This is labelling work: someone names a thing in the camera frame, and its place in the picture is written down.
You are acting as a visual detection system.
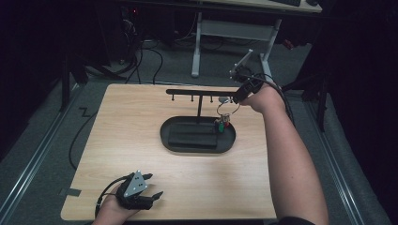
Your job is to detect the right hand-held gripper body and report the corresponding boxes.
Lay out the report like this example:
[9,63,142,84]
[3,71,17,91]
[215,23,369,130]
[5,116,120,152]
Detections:
[229,48,267,95]

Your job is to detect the person's left hand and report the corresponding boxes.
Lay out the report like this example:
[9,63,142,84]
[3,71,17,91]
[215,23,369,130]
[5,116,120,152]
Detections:
[91,184,141,225]

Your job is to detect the hand-held gripper cable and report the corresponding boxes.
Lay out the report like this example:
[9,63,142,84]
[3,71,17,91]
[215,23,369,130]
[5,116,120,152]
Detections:
[94,175,131,218]
[238,72,296,127]

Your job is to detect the dark tape piece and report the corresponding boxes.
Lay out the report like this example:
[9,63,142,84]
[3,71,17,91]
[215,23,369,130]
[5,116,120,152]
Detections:
[58,187,83,198]

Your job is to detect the right hand-held gripper cable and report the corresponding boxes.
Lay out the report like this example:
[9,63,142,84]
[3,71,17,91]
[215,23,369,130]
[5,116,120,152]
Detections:
[238,72,296,127]

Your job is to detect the white desk frame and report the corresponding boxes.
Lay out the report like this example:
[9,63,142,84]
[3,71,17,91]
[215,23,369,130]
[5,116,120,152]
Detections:
[187,0,323,85]

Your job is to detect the person's dark sleeve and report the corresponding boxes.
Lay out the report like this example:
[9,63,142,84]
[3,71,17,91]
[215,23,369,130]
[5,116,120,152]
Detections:
[274,216,317,225]

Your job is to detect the metal floor rail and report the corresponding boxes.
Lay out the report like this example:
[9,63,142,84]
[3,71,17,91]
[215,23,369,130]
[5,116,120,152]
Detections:
[304,101,365,225]
[0,83,82,219]

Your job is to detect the key ring with coloured tags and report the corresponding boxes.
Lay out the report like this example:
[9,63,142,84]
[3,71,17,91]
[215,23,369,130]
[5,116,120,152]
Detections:
[214,99,242,134]

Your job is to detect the black keyboard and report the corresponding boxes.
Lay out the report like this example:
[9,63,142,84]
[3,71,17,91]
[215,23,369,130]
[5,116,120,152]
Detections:
[270,0,302,8]

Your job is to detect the black rectangular box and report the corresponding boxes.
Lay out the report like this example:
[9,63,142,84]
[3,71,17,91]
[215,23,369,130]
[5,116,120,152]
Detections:
[167,122,220,150]

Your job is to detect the black key rack with tray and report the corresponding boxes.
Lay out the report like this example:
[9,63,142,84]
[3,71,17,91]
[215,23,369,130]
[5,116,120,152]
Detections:
[160,88,237,155]

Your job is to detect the small red object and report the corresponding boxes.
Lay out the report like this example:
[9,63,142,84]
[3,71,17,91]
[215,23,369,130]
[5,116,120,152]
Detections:
[282,38,296,52]

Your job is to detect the left hand-held gripper cable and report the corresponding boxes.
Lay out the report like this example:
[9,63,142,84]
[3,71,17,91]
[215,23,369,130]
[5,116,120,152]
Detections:
[94,175,131,218]

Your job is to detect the thin black floor cable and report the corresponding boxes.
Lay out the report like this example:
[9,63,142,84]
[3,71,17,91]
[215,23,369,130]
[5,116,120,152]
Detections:
[69,107,99,171]

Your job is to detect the bundle of black cables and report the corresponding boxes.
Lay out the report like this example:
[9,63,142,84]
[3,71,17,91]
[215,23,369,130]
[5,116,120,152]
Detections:
[84,18,164,85]

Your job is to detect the black metal stand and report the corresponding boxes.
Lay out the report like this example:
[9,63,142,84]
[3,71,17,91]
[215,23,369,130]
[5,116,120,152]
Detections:
[58,52,90,113]
[273,68,330,133]

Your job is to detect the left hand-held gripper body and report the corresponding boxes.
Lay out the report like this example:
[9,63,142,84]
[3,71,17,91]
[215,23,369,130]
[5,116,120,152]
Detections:
[115,170,155,211]

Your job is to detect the person's right hand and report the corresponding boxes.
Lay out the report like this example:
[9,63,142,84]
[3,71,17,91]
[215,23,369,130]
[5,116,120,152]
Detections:
[239,83,286,115]

